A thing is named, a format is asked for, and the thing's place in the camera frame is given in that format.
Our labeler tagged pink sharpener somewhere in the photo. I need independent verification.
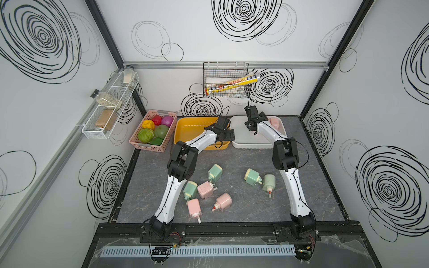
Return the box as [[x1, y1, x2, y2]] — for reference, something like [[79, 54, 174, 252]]
[[187, 199, 202, 224], [212, 193, 232, 212], [197, 181, 217, 199], [269, 117, 281, 130]]

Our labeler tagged white plastic storage box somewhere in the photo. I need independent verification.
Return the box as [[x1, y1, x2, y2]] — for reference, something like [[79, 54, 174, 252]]
[[230, 116, 287, 149]]

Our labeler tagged yellow plastic storage box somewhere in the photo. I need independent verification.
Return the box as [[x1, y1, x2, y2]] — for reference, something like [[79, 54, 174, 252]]
[[173, 117, 218, 144]]

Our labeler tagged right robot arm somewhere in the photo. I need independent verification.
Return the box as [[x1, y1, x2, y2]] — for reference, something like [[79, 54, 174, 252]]
[[245, 106, 316, 239]]

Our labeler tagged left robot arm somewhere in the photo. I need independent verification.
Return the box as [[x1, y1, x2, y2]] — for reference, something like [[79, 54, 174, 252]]
[[149, 116, 235, 241]]

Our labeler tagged yellow red tube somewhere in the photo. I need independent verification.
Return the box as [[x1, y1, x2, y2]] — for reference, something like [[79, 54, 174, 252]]
[[203, 73, 260, 96]]

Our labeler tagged magenta toy fruit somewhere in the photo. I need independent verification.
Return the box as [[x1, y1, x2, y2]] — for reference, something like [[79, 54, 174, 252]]
[[162, 116, 174, 127]]

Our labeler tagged green sharpener right square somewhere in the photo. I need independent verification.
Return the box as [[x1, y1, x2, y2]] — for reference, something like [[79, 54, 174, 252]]
[[244, 168, 263, 186]]

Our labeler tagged light green toy apple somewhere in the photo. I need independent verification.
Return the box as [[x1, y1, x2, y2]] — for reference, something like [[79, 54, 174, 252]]
[[154, 125, 169, 140]]

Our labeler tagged red toy fruit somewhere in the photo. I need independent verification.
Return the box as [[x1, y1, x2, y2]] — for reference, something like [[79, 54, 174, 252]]
[[152, 115, 163, 126]]

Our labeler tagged green sharpener right round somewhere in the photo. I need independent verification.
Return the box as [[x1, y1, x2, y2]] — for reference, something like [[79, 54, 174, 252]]
[[262, 174, 276, 198]]

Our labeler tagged yellow toy fruit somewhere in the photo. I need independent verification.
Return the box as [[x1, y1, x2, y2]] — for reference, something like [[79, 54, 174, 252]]
[[141, 119, 155, 131]]

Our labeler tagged green toy cabbage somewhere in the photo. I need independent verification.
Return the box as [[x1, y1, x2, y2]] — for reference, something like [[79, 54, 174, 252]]
[[137, 129, 155, 144]]

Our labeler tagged pink perforated basket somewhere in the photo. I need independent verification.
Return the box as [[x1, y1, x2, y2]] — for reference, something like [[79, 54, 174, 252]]
[[129, 110, 177, 153]]

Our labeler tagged clear jar on shelf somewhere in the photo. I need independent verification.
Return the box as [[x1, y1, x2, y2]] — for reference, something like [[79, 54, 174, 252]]
[[123, 65, 135, 85]]

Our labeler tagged bottle lying on shelf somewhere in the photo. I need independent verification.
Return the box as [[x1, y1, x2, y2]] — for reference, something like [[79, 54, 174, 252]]
[[90, 89, 122, 110]]

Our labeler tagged black wire wall basket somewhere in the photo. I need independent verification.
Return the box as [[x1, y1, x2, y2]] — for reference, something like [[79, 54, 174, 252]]
[[202, 61, 250, 98]]

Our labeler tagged white wire wall shelf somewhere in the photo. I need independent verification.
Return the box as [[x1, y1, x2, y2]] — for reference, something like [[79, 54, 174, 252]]
[[82, 67, 139, 140]]

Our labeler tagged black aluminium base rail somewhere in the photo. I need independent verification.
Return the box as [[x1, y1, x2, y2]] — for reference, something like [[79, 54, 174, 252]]
[[95, 221, 364, 238]]

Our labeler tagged white slotted cable duct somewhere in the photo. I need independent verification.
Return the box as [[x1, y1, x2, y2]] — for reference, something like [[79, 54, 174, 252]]
[[99, 245, 296, 258]]

